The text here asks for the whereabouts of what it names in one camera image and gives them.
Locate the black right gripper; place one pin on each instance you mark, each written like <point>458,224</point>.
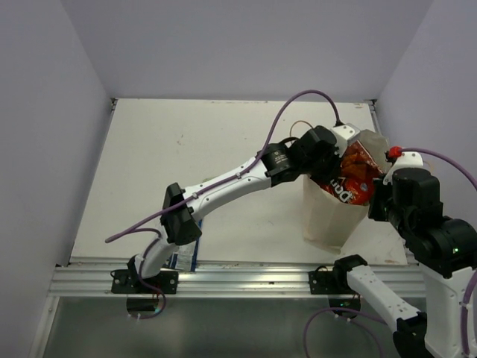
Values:
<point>374,209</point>

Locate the white paper bag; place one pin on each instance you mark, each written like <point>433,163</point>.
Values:
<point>328,223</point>

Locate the blue cookie packet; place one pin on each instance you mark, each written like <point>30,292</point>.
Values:
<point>185,257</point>

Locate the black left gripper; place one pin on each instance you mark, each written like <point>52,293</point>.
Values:
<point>333,172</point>

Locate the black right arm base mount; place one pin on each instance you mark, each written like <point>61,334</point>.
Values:
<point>322,281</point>

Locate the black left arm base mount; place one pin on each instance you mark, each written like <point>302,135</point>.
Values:
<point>166,281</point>

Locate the red Doritos chip bag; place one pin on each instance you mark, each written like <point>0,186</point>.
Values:
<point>354,183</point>

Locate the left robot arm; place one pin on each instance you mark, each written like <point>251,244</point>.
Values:
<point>317,153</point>

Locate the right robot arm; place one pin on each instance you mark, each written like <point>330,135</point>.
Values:
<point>445,250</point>

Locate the aluminium table frame rail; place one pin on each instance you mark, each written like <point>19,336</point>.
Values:
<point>252,249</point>

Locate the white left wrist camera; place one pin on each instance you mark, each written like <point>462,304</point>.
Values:
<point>345,136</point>

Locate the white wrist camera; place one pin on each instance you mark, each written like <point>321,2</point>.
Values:
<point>400,159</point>
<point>345,136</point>

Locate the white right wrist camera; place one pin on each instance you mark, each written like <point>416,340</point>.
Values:
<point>400,159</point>

